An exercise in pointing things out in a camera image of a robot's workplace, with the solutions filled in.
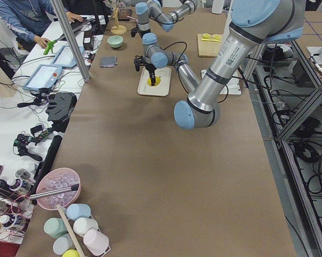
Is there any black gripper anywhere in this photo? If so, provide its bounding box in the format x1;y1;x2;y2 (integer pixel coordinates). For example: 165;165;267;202
131;22;150;37
134;55;156;78

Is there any yellow lemon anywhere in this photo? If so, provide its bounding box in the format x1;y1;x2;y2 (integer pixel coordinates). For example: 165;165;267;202
147;77;161;87

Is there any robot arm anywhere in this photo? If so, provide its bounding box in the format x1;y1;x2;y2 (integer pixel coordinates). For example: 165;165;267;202
134;1;305;130
131;0;198;37

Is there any dark wooden tray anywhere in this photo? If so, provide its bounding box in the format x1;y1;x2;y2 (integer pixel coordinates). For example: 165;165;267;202
118;9;132;21

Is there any white rabbit tray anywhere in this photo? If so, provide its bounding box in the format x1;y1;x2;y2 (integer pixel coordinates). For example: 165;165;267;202
137;66;172;97

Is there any wooden mug tree stand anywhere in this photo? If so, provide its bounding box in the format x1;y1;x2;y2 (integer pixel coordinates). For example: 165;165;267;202
105;0;127;35

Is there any mint green bowl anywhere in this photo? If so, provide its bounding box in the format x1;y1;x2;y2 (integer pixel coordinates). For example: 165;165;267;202
107;35;124;49

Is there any grey folded cloth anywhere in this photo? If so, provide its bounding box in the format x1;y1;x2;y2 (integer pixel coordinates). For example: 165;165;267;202
99;56;117;67

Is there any yellow plastic knife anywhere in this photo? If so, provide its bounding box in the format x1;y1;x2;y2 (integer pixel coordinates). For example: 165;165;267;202
201;39;221;42

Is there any wooden cutting board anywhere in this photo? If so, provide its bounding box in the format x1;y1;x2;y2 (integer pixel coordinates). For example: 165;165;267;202
197;34;223;57

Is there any black keyboard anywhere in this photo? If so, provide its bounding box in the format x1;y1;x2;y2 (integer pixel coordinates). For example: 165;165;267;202
70;17;95;32

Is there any teach pendant tablet far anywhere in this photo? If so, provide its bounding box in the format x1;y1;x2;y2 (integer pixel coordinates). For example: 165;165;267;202
51;46;76;69

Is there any teach pendant tablet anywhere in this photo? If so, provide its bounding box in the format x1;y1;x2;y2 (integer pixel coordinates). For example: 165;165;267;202
23;64;63;91
51;46;76;69

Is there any green hand tool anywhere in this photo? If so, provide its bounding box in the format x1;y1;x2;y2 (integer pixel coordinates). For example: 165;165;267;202
43;40;57;55

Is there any black device on side table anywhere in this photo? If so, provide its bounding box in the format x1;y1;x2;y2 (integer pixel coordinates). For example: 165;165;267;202
45;92;77;133

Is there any teach pendant tablet near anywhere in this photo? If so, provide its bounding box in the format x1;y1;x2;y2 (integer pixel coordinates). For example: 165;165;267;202
23;64;63;91

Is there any seated person in blue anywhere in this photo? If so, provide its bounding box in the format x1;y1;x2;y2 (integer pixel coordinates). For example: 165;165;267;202
0;0;84;48

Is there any metal scoop in bowl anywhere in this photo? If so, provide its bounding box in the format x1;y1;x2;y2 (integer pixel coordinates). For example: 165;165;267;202
29;184;80;200

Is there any pink bowl with ice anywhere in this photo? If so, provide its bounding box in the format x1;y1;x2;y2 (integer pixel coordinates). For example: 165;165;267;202
36;168;81;210

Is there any blue cup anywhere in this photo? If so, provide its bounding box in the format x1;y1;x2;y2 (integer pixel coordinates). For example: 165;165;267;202
66;203;91;221

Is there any white cup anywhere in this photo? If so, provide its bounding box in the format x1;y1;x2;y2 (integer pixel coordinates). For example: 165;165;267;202
73;217;98;237

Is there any pink cup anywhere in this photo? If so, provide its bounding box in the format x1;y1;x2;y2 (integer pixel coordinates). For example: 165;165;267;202
83;229;111;256

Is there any green cup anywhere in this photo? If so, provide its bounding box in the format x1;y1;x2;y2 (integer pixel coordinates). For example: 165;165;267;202
43;218;67;239

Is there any wooden cup rack stick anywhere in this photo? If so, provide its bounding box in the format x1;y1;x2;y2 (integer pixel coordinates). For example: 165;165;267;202
57;205;85;257

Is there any grey cup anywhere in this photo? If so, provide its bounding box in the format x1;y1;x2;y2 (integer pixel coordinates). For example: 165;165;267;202
52;233;75;255

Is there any yellow cup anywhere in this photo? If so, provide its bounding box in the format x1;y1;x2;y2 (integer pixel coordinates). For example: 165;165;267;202
62;249;80;257

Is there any aluminium frame post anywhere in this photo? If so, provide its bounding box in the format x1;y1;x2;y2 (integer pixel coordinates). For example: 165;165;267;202
50;0;90;82

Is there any white wire cup rack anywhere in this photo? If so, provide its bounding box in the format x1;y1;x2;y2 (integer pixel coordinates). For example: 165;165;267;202
67;208;111;256

